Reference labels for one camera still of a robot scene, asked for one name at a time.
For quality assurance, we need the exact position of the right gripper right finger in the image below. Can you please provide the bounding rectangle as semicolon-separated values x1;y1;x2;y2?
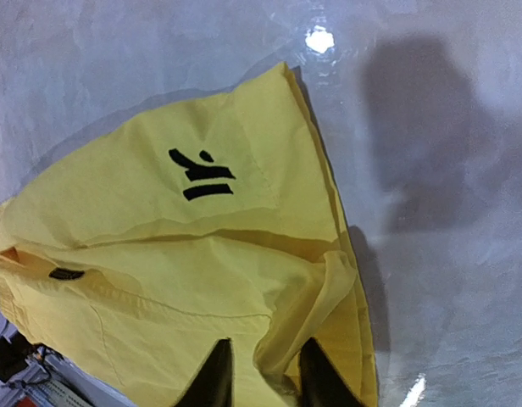
298;337;364;407

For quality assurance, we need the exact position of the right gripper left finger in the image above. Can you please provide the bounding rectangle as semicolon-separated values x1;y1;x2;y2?
175;338;234;407

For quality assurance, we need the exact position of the yellow garment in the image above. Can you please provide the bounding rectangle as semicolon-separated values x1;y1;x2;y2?
0;64;378;406

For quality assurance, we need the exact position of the aluminium front rail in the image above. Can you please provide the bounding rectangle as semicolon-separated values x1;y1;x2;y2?
0;346;134;406

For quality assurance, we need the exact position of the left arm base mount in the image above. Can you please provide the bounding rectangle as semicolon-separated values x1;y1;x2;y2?
0;332;52;389

